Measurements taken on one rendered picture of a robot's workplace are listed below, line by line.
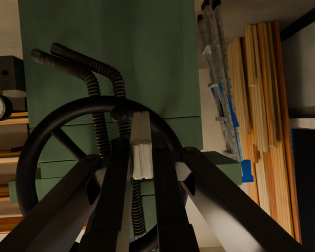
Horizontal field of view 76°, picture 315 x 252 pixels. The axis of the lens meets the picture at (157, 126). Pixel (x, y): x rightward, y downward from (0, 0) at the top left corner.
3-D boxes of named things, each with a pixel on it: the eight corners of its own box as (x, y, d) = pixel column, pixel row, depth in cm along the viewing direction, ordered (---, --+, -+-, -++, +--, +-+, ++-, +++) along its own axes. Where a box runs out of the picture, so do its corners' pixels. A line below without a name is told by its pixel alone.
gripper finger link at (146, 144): (140, 142, 13) (151, 142, 13) (141, 110, 20) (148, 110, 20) (143, 180, 15) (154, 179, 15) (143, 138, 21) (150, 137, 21)
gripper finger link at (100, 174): (131, 187, 13) (83, 191, 13) (134, 149, 17) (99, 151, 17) (129, 167, 12) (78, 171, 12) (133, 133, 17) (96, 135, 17)
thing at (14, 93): (11, 54, 46) (15, 89, 47) (40, 68, 59) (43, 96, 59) (-26, 56, 46) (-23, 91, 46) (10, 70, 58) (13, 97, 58)
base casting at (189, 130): (203, 115, 52) (205, 150, 53) (174, 118, 110) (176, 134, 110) (26, 128, 51) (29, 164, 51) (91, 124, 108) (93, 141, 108)
